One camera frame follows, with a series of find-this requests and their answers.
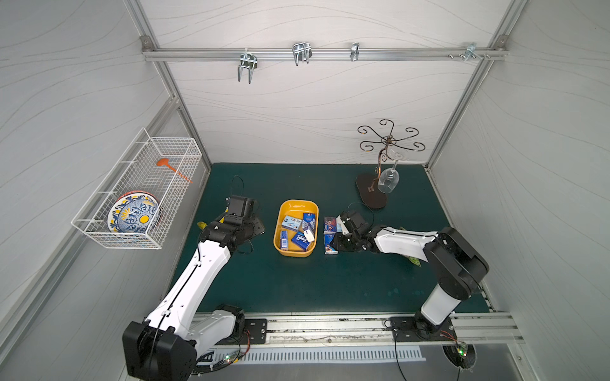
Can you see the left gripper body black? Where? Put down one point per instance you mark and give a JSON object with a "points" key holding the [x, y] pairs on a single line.
{"points": [[255, 226]]}

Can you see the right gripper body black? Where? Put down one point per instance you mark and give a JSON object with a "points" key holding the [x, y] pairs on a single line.
{"points": [[344, 239]]}

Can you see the blue orange tissue pack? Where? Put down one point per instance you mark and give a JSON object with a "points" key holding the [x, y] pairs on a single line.
{"points": [[329, 245]]}

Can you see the yellow plastic storage box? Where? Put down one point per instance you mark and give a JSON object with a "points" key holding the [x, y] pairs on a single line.
{"points": [[295, 208]]}

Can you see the purple anime tissue pack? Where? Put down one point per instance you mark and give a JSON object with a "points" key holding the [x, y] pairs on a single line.
{"points": [[330, 225]]}

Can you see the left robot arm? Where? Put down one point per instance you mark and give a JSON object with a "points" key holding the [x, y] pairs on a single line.
{"points": [[166, 345]]}

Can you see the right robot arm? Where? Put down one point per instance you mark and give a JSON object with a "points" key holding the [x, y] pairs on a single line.
{"points": [[458, 267]]}

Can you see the green table mat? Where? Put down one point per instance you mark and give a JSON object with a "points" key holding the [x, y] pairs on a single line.
{"points": [[261, 280]]}

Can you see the black metal glass stand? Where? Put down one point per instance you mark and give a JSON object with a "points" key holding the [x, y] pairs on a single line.
{"points": [[389, 150]]}

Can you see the blue white tissue pack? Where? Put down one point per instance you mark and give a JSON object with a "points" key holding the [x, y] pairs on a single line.
{"points": [[309, 221]]}

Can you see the blue Tempo tissue pack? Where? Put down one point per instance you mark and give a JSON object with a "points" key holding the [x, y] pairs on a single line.
{"points": [[301, 242]]}

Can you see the green snack bag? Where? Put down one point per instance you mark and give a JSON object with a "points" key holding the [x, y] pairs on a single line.
{"points": [[415, 261]]}

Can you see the clear wine glass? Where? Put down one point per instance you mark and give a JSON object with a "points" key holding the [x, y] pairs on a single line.
{"points": [[389, 179]]}

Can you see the orange plastic spoon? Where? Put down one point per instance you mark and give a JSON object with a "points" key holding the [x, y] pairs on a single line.
{"points": [[165, 162]]}

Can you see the blue yellow patterned plate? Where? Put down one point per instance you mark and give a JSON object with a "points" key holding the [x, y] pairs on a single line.
{"points": [[134, 212]]}

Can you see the metal double hook left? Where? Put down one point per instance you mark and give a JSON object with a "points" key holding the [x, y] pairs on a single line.
{"points": [[248, 63]]}

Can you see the metal double hook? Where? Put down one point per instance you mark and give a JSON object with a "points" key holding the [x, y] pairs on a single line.
{"points": [[248, 63], [301, 52]]}

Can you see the small metal hook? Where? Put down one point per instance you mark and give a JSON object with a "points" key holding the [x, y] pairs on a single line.
{"points": [[354, 52]]}

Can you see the metal double hook middle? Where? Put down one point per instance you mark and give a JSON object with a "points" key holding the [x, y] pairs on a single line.
{"points": [[301, 52]]}

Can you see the metal hook right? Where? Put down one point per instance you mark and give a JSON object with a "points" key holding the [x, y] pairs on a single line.
{"points": [[470, 53]]}

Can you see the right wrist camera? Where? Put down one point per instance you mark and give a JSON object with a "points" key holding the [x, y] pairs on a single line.
{"points": [[353, 221]]}

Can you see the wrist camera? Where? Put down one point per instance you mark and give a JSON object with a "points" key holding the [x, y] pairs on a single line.
{"points": [[240, 206], [353, 221]]}

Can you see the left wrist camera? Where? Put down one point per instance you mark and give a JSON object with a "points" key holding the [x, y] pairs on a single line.
{"points": [[240, 206]]}

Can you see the white wire basket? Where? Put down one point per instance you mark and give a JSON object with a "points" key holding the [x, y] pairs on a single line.
{"points": [[137, 170]]}

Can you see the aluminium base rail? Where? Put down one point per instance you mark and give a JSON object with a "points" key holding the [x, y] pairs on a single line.
{"points": [[300, 330]]}

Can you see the aluminium top rail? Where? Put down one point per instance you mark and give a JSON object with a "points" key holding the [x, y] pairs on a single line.
{"points": [[318, 54]]}

